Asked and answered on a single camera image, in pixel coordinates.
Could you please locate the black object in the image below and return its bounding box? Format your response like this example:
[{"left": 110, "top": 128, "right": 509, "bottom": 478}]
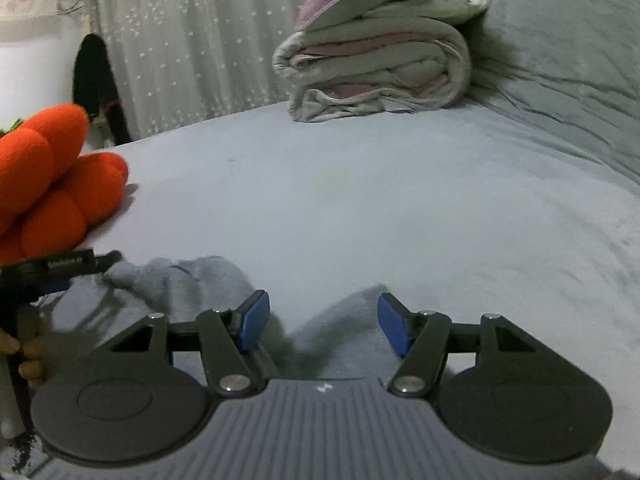
[{"left": 72, "top": 34, "right": 133, "bottom": 147}]

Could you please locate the folded beige pink quilt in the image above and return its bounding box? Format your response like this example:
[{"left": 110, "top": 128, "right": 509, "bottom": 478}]
[{"left": 272, "top": 0, "right": 491, "bottom": 123}]

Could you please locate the orange pumpkin plush pillow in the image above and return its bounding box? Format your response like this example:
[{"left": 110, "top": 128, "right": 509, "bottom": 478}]
[{"left": 0, "top": 104, "right": 129, "bottom": 266}]

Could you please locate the star print sheer curtain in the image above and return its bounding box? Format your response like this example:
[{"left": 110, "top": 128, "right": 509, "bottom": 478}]
[{"left": 82, "top": 0, "right": 341, "bottom": 141}]

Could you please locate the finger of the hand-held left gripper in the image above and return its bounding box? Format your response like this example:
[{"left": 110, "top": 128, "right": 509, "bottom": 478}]
[{"left": 92, "top": 251, "right": 125, "bottom": 275}]

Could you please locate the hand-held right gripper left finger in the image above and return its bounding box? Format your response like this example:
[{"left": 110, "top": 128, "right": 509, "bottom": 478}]
[{"left": 107, "top": 290, "right": 271, "bottom": 395}]

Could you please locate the person's left hand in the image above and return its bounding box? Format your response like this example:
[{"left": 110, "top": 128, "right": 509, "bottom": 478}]
[{"left": 0, "top": 321, "right": 49, "bottom": 389}]

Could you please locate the white wall hanging cloth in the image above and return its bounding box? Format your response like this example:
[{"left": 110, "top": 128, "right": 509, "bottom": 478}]
[{"left": 0, "top": 0, "right": 68, "bottom": 43}]

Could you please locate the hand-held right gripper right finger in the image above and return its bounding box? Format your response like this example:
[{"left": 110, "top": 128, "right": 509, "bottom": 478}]
[{"left": 378, "top": 292, "right": 538, "bottom": 396}]

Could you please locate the grey cat print sweater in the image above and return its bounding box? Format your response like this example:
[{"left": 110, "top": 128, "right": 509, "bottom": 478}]
[{"left": 40, "top": 256, "right": 451, "bottom": 386}]

